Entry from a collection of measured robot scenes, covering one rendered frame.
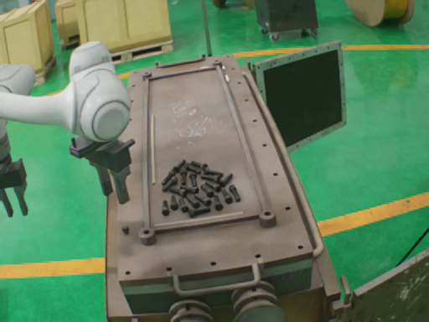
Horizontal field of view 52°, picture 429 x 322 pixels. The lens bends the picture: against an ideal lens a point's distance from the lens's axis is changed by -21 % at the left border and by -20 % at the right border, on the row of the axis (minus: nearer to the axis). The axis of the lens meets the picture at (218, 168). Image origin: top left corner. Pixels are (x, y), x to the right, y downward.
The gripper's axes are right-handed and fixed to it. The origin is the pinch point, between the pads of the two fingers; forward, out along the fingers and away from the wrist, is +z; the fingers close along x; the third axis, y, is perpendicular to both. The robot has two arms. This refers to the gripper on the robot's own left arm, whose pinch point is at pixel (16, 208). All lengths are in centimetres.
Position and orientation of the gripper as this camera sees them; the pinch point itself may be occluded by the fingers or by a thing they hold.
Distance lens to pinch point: 135.7
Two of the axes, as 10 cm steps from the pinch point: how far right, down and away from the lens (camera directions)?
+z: 1.1, 8.3, 5.4
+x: -9.9, 1.4, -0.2
